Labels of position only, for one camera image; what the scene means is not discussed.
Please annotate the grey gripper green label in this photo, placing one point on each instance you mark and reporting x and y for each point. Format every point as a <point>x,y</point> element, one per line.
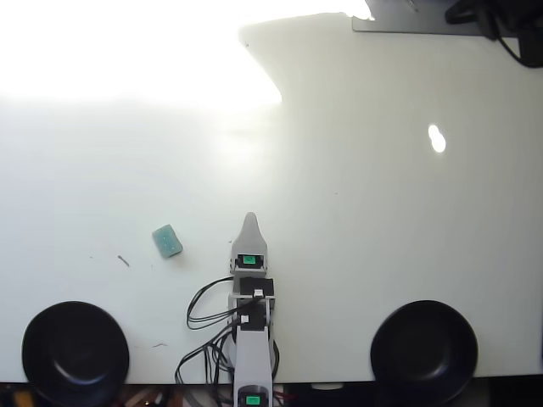
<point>250,260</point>

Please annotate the blue foam cube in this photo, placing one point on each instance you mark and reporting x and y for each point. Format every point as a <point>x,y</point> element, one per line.
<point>167,242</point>

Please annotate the dark debris strip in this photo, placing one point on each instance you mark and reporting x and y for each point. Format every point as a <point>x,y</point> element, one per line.
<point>159,345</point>
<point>123,260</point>

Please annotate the black round bowl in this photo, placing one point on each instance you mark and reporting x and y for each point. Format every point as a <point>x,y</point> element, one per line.
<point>424,352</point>
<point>74,354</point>

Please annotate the grey monitor stand base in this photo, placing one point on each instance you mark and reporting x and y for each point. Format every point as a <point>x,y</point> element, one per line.
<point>424,26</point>

